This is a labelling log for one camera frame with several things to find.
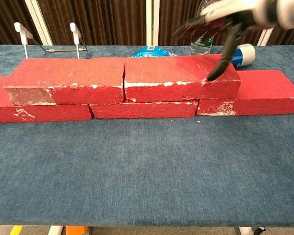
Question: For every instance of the orange plastic connector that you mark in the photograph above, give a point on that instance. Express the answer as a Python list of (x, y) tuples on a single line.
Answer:
[(76, 231)]

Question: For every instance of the clear plastic water bottle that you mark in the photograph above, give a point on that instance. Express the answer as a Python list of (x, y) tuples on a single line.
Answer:
[(201, 46)]

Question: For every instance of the white partition frame post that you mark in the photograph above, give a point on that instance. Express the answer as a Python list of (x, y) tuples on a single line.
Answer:
[(39, 24), (263, 39), (152, 22)]

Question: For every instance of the blue snack bag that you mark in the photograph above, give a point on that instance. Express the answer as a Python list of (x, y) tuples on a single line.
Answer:
[(149, 52)]

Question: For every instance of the dark brown pleated curtain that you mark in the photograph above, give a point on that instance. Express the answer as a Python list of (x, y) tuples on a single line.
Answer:
[(107, 19), (289, 36), (5, 14), (171, 14)]

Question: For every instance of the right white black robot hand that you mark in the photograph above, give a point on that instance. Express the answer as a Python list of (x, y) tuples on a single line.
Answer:
[(232, 9)]

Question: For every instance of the red brick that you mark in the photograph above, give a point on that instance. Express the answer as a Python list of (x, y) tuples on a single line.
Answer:
[(166, 71), (71, 73), (144, 110), (264, 88), (0, 110)]

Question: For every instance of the blue table cloth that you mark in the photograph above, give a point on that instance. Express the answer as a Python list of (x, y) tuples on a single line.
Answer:
[(137, 171)]

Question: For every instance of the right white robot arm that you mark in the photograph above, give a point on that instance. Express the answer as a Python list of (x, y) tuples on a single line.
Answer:
[(291, 14)]

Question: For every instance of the blue and white can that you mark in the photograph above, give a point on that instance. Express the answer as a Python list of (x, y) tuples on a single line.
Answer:
[(246, 54)]

